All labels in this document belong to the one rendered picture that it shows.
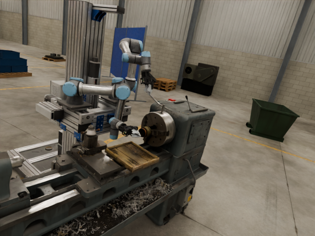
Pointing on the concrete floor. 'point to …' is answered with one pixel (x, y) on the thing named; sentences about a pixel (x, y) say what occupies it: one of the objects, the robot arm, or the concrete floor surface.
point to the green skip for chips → (270, 120)
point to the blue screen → (141, 33)
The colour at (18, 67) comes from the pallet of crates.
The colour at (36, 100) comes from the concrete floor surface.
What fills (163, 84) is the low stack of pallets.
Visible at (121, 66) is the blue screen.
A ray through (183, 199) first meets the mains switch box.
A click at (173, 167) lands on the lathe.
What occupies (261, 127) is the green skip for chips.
